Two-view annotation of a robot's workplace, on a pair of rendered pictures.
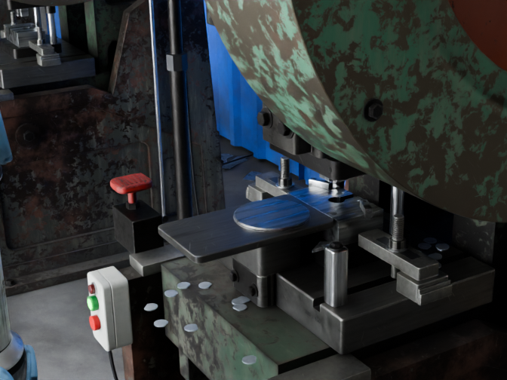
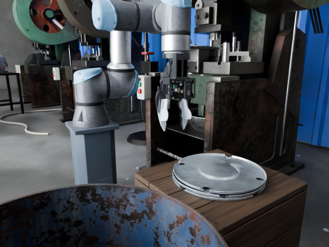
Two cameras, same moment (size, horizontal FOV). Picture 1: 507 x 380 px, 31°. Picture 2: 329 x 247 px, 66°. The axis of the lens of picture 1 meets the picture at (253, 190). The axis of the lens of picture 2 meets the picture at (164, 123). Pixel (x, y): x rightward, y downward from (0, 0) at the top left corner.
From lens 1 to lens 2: 73 cm
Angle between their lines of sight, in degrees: 11
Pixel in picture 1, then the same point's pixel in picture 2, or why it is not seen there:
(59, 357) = not seen: hidden behind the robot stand
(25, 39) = (91, 55)
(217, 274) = not seen: hidden behind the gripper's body
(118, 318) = (147, 88)
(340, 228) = (220, 49)
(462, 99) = not seen: outside the picture
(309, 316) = (216, 68)
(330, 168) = (219, 27)
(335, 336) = (226, 69)
